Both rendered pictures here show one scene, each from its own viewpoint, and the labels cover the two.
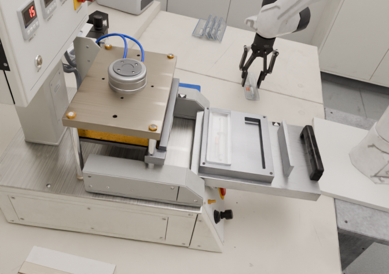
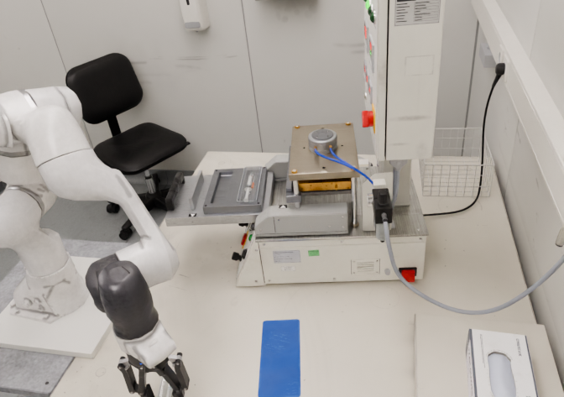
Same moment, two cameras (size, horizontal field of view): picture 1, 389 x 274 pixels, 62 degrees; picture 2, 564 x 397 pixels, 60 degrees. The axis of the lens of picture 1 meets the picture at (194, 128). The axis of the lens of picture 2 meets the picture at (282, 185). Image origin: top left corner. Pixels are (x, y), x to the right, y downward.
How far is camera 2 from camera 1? 1.77 m
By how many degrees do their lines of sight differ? 103
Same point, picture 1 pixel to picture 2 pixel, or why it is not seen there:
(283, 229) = (195, 236)
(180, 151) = (281, 200)
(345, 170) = not seen: hidden behind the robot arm
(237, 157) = (238, 174)
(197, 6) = not seen: outside the picture
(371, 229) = (117, 247)
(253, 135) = (220, 197)
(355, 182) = not seen: hidden behind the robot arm
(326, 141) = (101, 316)
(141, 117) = (305, 130)
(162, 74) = (298, 156)
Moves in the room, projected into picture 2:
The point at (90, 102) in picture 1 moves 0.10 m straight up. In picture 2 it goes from (341, 131) to (340, 99)
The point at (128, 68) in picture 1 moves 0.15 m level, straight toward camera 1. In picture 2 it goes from (321, 133) to (310, 111)
